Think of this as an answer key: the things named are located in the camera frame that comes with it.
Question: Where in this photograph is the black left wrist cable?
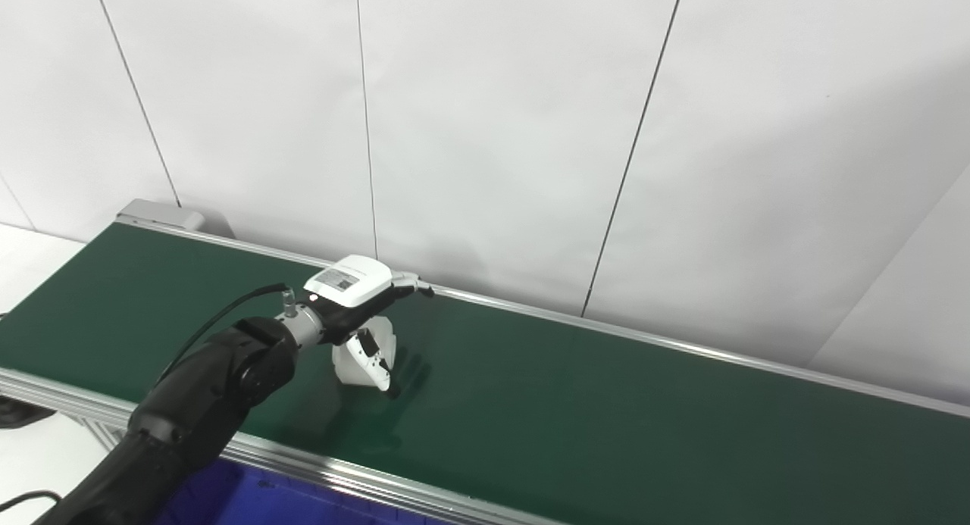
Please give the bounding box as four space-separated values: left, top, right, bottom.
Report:
152 283 296 389

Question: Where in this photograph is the aluminium conveyor leg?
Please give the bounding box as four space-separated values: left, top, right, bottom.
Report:
80 415 126 454

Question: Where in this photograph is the green conveyor belt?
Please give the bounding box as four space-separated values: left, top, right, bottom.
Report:
0 223 970 525
0 214 970 525

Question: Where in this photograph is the large blue plastic bin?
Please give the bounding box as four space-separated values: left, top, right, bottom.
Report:
152 457 448 525

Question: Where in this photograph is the grey conveyor motor housing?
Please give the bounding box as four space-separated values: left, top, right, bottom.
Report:
115 199 209 234

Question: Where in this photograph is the white hexagonal plastic part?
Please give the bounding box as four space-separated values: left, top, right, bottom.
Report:
331 317 399 391

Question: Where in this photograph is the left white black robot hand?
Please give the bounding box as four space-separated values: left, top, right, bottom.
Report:
303 255 435 399

